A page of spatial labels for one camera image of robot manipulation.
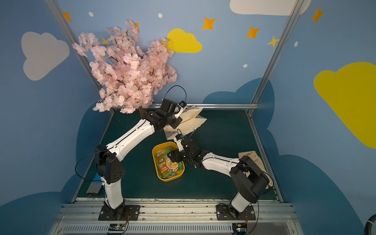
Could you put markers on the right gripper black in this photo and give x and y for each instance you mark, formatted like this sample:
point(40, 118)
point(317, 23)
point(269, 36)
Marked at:
point(178, 154)

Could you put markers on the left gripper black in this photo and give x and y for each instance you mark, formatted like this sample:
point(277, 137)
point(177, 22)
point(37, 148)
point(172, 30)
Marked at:
point(174, 111)

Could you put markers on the green soup condiment packet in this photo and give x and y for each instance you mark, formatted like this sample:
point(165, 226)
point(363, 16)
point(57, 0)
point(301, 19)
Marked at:
point(165, 167)

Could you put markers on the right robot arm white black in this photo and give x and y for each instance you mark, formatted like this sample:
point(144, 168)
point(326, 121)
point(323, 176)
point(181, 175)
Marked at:
point(249, 179)

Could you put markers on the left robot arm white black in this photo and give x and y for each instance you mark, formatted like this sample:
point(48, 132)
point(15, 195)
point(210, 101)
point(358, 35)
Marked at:
point(108, 158)

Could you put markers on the yellow plastic tray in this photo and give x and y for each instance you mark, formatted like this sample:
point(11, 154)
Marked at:
point(160, 147)

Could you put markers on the pink cherry blossom tree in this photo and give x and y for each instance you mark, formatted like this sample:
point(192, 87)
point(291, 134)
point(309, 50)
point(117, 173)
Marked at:
point(129, 77)

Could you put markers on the beige fabric glove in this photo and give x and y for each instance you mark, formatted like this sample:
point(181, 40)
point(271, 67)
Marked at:
point(258, 161)

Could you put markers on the back horizontal aluminium bar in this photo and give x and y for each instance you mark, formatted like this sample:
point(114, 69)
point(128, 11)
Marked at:
point(231, 106)

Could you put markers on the right circuit board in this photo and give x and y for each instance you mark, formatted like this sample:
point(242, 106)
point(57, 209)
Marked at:
point(239, 228)

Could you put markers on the circuit board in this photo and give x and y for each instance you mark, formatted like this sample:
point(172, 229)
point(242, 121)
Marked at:
point(239, 228)
point(116, 228)

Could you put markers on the blue grey work glove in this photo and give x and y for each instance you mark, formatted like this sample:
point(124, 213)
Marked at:
point(94, 188)

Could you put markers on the left circuit board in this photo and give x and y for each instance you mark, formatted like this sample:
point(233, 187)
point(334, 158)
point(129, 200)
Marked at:
point(116, 228)

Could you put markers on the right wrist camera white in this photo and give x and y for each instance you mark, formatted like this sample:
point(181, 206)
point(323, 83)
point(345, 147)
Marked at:
point(178, 140)

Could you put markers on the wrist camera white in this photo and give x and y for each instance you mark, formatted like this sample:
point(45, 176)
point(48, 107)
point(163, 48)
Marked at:
point(180, 109)
point(178, 140)

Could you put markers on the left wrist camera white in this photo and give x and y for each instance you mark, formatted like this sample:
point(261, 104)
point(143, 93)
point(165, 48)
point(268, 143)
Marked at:
point(180, 109)

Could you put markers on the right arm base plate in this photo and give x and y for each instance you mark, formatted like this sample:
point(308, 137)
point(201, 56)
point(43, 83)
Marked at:
point(228, 212)

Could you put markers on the aluminium front rail frame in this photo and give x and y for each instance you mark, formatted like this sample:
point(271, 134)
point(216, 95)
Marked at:
point(175, 216)

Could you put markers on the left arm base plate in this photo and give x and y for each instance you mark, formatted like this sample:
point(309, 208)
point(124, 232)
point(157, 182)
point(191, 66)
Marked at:
point(122, 213)

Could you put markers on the left slanted aluminium post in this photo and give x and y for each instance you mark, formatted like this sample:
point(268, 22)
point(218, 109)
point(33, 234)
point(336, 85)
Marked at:
point(58, 14)

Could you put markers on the slanted aluminium post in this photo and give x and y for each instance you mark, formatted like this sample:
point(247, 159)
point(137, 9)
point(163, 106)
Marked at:
point(58, 14)
point(291, 22)

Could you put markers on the right slanted aluminium post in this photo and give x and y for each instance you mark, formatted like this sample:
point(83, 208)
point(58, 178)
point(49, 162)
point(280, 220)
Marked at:
point(291, 22)

